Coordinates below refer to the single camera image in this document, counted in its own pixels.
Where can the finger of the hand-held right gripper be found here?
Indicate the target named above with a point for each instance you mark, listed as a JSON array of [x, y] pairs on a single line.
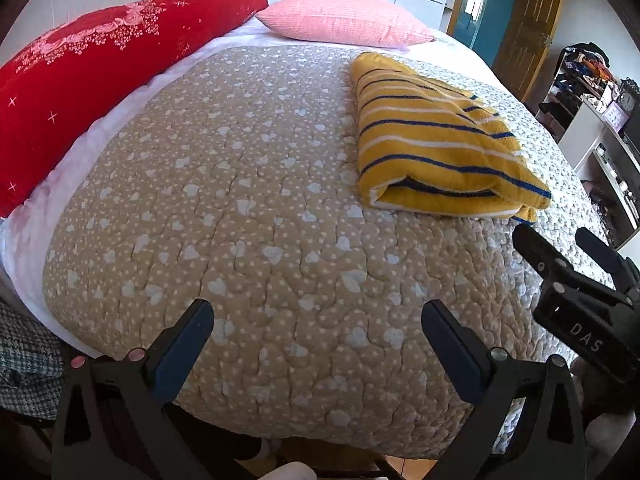
[[600, 255], [540, 255]]

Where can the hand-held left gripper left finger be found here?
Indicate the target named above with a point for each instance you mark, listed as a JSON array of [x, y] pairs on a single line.
[[182, 350]]

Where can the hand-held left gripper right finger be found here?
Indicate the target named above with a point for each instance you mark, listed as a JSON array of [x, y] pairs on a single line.
[[452, 350]]

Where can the yellow striped knit garment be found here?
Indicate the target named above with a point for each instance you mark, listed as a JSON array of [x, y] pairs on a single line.
[[425, 145]]

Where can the cluttered clothes rack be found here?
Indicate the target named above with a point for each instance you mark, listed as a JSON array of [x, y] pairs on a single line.
[[575, 75]]

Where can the white desk with shelves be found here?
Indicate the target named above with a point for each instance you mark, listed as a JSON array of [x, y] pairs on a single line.
[[585, 125]]

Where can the purple card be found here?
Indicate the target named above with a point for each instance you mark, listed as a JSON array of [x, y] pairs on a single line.
[[616, 115]]

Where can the houndstooth patterned cloth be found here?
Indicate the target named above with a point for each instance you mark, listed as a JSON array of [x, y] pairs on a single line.
[[30, 360]]

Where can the beige quilted bedspread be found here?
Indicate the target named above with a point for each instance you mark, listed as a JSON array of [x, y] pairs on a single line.
[[250, 210]]

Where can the black ornate clock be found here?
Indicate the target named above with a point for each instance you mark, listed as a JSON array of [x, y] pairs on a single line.
[[629, 97]]

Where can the wooden door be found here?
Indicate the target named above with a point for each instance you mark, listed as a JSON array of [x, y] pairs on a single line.
[[535, 35]]

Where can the teal door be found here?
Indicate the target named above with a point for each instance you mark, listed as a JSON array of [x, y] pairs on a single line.
[[495, 10]]

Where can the red floral pillow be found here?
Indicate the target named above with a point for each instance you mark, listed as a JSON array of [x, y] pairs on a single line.
[[75, 75]]

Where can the pink pillow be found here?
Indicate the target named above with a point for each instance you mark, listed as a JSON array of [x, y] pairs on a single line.
[[340, 15]]

